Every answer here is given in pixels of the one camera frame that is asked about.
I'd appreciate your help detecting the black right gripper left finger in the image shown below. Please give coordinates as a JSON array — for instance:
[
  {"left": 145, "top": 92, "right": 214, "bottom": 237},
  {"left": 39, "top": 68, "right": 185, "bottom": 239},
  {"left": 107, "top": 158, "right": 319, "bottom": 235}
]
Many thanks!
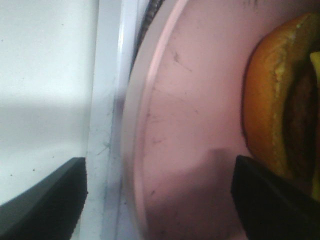
[{"left": 0, "top": 157, "right": 88, "bottom": 240}]

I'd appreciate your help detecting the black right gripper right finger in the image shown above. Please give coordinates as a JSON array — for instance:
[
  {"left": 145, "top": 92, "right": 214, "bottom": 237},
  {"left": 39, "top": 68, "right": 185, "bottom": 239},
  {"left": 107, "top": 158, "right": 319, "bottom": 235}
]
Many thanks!
[{"left": 230, "top": 155, "right": 320, "bottom": 240}]

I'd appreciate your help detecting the pink round plate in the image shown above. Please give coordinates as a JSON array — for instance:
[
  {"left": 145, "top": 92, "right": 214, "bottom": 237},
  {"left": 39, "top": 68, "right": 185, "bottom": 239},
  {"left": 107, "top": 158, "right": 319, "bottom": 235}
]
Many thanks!
[{"left": 121, "top": 0, "right": 320, "bottom": 240}]

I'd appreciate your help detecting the burger with lettuce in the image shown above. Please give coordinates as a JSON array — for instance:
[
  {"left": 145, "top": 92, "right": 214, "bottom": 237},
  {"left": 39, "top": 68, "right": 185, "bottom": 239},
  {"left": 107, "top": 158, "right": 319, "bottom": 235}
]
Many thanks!
[{"left": 242, "top": 12, "right": 320, "bottom": 200}]

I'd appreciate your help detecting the white microwave oven body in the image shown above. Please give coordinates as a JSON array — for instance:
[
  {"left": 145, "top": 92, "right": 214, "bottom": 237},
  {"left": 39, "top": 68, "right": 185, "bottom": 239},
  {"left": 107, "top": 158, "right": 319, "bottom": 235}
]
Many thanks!
[{"left": 0, "top": 0, "right": 157, "bottom": 240}]

